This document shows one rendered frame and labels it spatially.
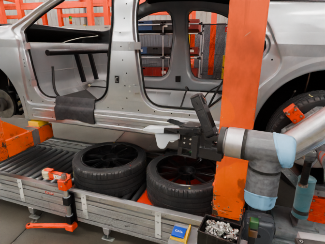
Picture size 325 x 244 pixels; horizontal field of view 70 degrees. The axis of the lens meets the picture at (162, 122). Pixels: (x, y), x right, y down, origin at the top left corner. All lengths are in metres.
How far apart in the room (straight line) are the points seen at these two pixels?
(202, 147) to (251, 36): 0.65
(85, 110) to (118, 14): 0.84
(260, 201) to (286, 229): 1.37
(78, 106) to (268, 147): 1.87
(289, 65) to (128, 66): 1.13
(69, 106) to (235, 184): 1.60
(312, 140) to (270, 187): 0.17
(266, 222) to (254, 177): 1.10
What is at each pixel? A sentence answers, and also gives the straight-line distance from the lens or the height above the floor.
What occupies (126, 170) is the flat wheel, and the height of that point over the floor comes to 0.50.
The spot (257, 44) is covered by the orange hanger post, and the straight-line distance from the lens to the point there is 1.13.
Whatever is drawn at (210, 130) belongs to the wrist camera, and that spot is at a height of 1.24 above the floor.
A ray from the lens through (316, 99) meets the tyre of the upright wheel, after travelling 1.60.
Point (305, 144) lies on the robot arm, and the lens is 0.69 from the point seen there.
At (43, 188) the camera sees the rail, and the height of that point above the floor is 0.35.
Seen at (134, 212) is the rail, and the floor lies 0.34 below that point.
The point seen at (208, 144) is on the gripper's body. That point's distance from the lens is 0.61.
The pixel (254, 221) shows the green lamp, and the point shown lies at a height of 0.66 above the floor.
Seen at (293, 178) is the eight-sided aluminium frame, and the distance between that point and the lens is 1.67.
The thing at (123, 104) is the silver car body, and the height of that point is 0.98.
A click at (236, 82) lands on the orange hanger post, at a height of 1.29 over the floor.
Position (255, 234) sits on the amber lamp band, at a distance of 1.30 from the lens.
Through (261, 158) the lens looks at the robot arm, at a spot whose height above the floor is 1.20.
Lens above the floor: 1.44
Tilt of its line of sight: 18 degrees down
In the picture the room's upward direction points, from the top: straight up
